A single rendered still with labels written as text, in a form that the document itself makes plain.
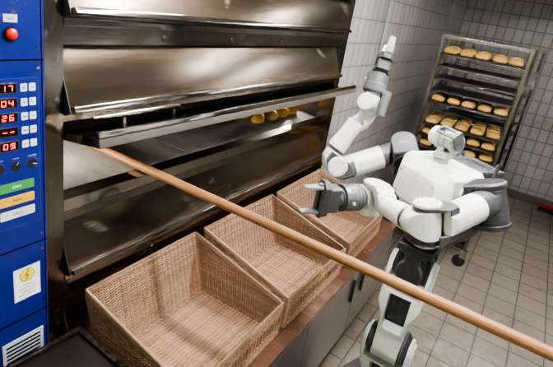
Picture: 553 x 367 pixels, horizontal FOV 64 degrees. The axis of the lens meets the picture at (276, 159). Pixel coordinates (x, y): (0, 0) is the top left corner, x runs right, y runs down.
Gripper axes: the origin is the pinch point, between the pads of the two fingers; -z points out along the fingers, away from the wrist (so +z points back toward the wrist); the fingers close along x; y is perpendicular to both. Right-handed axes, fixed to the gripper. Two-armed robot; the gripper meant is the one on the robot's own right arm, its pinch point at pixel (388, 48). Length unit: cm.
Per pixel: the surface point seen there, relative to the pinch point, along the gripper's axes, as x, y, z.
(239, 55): -13, 56, 17
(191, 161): -6, 59, 65
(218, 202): 28, 39, 73
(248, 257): -56, 28, 103
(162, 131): 35, 61, 58
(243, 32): -6, 56, 9
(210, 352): 4, 28, 129
